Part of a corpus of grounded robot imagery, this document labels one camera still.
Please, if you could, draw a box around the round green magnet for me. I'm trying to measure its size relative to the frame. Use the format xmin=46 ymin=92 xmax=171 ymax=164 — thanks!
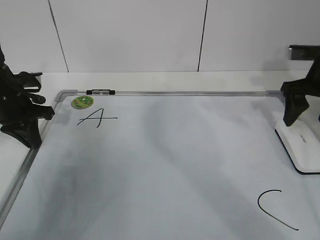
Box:
xmin=71 ymin=95 xmax=94 ymax=110

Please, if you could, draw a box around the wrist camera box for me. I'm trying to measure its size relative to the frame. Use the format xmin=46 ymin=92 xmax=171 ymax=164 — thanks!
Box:
xmin=288 ymin=44 xmax=320 ymax=61
xmin=14 ymin=71 xmax=43 ymax=89

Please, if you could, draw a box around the white rectangular board eraser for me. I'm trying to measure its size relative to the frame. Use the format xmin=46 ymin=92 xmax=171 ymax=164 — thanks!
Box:
xmin=275 ymin=119 xmax=320 ymax=175

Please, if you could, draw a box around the white whiteboard with grey frame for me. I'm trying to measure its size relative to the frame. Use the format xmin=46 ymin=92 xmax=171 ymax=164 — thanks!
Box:
xmin=0 ymin=93 xmax=320 ymax=240

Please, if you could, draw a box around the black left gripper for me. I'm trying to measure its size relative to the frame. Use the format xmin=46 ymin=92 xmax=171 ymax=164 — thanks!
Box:
xmin=0 ymin=52 xmax=55 ymax=148

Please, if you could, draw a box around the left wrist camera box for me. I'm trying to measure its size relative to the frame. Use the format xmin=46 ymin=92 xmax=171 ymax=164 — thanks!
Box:
xmin=14 ymin=71 xmax=43 ymax=89

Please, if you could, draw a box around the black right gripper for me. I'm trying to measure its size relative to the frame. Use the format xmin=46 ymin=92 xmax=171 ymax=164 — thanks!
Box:
xmin=280 ymin=56 xmax=320 ymax=127

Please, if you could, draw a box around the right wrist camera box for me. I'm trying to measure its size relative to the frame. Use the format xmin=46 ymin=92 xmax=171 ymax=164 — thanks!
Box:
xmin=288 ymin=44 xmax=320 ymax=61

